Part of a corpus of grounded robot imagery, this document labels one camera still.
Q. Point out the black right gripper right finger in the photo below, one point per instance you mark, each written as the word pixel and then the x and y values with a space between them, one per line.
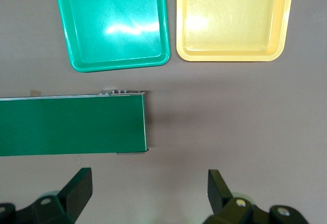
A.
pixel 219 196

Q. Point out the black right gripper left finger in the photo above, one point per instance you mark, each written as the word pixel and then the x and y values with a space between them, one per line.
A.
pixel 76 190

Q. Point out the green conveyor belt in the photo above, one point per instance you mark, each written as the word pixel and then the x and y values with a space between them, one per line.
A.
pixel 71 124

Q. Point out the green plastic tray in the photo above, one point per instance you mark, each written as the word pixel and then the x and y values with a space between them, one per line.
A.
pixel 115 17

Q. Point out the yellow plastic tray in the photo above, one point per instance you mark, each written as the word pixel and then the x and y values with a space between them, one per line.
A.
pixel 230 17

